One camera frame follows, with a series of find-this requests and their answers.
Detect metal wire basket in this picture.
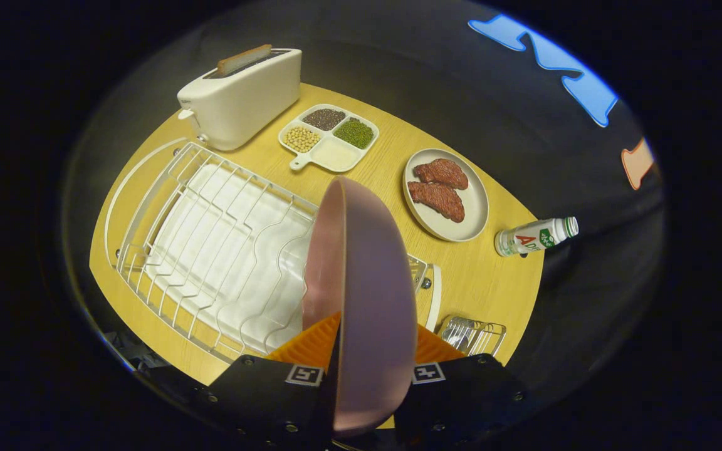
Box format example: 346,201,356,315
436,316,507,358

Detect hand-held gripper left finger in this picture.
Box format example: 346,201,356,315
135,311,343,451

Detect pile of soybeans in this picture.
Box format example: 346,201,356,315
285,126,321,153

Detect white green drink bottle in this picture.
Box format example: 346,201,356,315
494,217,580,257

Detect white divided dish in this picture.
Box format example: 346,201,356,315
278,103,380,174

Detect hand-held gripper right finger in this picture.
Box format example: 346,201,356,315
392,324,531,448

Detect pile of green beans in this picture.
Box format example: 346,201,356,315
333,118,375,149

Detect bread slice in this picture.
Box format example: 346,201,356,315
216,44,273,77

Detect white toaster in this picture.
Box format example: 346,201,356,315
177,48,303,152

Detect white dish rack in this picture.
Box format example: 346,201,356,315
104,138,443,365

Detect pink plate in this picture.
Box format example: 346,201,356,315
302,176,418,437

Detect beige round dish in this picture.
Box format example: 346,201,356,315
402,148,490,243

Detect raw meat slice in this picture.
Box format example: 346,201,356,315
413,158,469,190
407,181,466,224

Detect pile of dark seeds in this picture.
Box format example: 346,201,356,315
302,108,347,131

